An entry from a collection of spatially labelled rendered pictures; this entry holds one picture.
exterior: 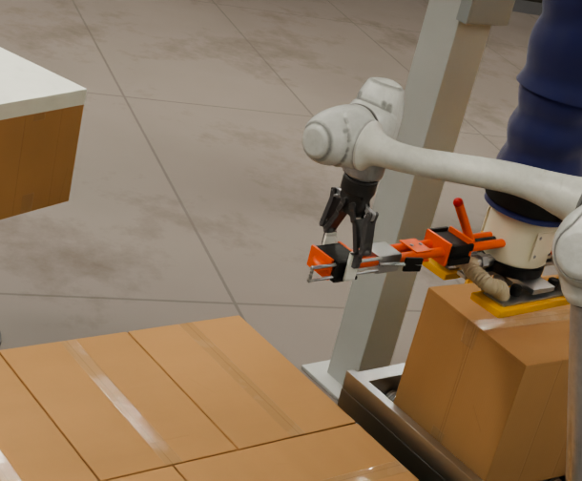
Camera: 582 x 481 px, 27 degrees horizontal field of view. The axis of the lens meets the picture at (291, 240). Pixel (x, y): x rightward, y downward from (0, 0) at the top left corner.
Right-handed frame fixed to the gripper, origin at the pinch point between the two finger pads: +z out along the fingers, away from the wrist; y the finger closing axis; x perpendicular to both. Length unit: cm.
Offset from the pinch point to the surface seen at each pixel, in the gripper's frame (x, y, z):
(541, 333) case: -73, -5, 27
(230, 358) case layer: -28, 61, 67
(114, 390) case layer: 13, 56, 67
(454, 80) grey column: -125, 96, -4
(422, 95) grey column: -119, 103, 4
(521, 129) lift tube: -49, 2, -28
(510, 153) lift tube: -50, 4, -22
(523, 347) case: -62, -9, 27
